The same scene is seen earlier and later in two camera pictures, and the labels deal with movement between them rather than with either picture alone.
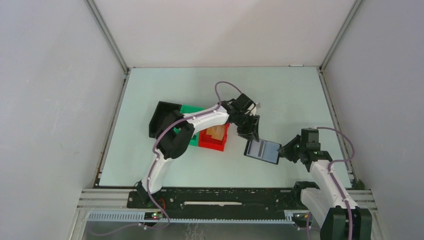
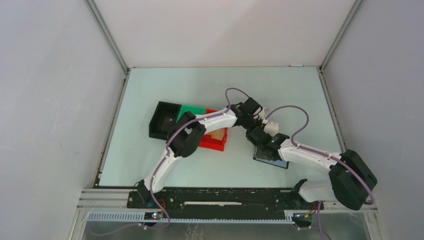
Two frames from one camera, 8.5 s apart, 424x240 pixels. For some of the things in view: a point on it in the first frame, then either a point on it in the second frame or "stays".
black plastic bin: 163,109 stays
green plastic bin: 185,109 stays
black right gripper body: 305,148 → 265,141
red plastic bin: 206,141 stays
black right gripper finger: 288,153 → 267,153
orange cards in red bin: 217,132 stays
